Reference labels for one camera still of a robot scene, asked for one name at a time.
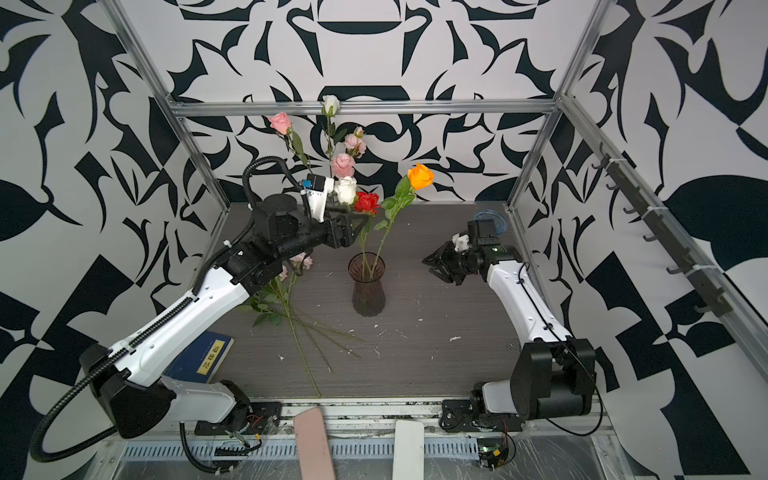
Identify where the white rose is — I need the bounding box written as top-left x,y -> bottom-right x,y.
322,95 -> 340,163
334,176 -> 357,206

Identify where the red rose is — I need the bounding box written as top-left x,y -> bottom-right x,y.
354,191 -> 395,281

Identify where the pink spray roses stem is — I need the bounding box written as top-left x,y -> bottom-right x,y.
330,126 -> 367,179

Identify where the dark red glass vase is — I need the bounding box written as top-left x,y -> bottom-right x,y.
348,252 -> 386,317

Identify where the orange rose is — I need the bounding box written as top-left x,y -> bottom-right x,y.
368,164 -> 434,280

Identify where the pink rose single stem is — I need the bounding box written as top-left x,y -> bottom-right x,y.
268,112 -> 314,173

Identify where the blue purple glass vase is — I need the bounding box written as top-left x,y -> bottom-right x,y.
473,210 -> 508,236

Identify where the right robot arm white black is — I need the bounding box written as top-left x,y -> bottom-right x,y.
422,219 -> 606,436

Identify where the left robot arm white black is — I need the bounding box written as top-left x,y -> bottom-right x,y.
29,156 -> 366,463

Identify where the pink carnation stem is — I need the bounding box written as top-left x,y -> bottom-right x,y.
276,253 -> 322,397

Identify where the blue book yellow label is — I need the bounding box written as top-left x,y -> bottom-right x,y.
164,330 -> 235,384

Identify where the small circuit board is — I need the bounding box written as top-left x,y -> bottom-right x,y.
478,436 -> 517,470

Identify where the white flat paddle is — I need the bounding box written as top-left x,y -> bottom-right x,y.
392,420 -> 425,480

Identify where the pink flat paddle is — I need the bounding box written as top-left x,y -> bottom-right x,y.
293,407 -> 336,480

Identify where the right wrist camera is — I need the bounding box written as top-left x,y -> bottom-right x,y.
452,233 -> 470,253

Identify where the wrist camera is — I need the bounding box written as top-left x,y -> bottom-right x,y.
301,173 -> 335,223
452,233 -> 470,253

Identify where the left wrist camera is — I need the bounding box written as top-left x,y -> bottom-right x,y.
301,173 -> 335,223

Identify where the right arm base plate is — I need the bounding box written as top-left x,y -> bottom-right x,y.
438,399 -> 523,433

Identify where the aluminium frame rail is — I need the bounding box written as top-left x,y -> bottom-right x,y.
170,99 -> 555,118

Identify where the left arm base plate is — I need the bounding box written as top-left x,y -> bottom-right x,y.
194,401 -> 283,436

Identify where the wall hook rack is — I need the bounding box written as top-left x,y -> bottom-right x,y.
596,142 -> 734,317

